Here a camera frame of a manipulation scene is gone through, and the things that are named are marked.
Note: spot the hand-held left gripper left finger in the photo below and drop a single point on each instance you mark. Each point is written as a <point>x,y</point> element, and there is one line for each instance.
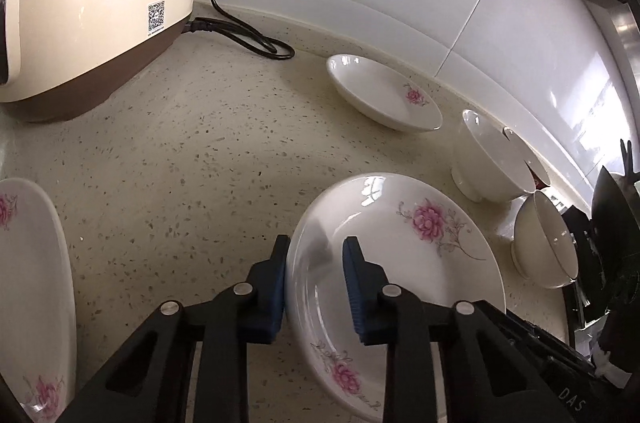
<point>272,298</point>

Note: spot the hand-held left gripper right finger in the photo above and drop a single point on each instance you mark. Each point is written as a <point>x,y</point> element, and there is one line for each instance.
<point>356,298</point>

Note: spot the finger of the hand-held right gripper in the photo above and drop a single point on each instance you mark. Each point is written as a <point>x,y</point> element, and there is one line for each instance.
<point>530,335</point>

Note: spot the white floral plate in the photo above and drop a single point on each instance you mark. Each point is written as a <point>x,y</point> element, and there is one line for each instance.
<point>30,293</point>
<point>370,88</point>
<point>400,248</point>

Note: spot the white bowl with dark rim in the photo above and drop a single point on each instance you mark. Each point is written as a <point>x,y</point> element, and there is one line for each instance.
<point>535,248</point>

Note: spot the black wok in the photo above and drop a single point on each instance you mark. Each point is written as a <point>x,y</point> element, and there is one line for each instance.
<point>612,223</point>

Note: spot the large white bowl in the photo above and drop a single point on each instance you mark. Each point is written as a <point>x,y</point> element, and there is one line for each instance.
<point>480,168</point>

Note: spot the stainless steel range hood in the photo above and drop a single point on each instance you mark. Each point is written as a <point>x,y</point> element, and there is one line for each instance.
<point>617,23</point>

